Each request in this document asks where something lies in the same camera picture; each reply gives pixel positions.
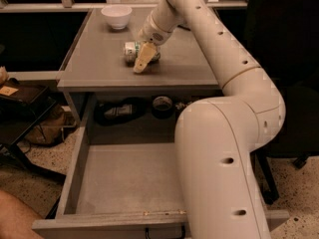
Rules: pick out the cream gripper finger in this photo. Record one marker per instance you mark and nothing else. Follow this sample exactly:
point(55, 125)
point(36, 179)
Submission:
point(146, 52)

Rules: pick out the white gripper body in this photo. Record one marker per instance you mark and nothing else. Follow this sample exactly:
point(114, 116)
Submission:
point(152, 34)

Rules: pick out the green white 7up can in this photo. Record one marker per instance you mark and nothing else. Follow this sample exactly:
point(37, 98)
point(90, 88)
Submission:
point(131, 51)

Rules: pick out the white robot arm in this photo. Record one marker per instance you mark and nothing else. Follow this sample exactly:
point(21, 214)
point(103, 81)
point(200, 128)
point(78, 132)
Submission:
point(214, 137)

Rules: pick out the open grey top drawer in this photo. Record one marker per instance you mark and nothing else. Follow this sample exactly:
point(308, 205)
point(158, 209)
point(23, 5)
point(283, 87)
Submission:
point(115, 191)

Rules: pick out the white bowl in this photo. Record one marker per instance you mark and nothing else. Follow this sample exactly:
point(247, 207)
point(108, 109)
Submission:
point(117, 16)

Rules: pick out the dark tape roll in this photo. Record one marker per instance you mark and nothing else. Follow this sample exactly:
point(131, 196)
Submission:
point(162, 107)

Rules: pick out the small crumpled foil piece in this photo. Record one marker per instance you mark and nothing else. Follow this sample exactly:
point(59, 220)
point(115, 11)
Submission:
point(180, 106)

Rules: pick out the grey cabinet desk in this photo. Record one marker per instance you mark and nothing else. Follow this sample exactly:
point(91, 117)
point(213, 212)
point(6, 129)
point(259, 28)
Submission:
point(97, 72)

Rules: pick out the brown bag on floor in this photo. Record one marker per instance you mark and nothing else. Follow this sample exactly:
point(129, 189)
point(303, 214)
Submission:
point(53, 128)

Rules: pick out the black office chair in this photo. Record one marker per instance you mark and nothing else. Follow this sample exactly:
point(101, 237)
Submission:
point(283, 35)

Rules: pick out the black side table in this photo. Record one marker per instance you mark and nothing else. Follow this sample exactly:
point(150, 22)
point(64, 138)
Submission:
point(22, 107)

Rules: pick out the person's bare leg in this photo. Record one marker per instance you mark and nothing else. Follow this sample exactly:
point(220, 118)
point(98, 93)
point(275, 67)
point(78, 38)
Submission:
point(16, 218)

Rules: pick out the black drawer handle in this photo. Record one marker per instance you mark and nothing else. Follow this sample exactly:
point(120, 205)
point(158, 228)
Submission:
point(165, 233)

